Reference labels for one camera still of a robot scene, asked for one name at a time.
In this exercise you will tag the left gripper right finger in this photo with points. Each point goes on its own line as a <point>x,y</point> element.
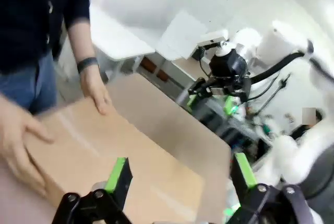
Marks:
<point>242,174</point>

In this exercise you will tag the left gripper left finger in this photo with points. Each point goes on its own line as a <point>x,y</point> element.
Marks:
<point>120,182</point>

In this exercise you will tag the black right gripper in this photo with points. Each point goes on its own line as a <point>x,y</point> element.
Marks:
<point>227,64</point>

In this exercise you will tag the brown cardboard box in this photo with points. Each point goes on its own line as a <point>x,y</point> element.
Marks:
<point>104,151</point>

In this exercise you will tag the person's left forearm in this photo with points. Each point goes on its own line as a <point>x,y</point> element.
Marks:
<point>82,44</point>

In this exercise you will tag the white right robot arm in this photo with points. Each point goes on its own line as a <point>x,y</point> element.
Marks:
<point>276,36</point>

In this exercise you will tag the brown storage box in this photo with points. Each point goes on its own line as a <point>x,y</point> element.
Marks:
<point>150,64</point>

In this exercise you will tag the person's left hand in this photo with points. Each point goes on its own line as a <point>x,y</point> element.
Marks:
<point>95,88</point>

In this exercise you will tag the person's right hand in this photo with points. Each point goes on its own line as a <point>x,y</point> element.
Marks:
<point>13,135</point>

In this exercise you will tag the dark cluttered equipment rack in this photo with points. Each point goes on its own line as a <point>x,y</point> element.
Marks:
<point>235,135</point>

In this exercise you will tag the seated person in black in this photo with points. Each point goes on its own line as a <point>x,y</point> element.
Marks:
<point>302,130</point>

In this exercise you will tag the white table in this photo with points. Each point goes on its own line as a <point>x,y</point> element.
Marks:
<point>122,41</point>
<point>182,33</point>

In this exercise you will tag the black wristband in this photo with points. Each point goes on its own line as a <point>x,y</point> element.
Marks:
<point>87,63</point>

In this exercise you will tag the person in dark sweater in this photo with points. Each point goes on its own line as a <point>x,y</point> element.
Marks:
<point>26,12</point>

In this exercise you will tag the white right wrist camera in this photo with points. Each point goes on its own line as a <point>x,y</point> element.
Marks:
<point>212,37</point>

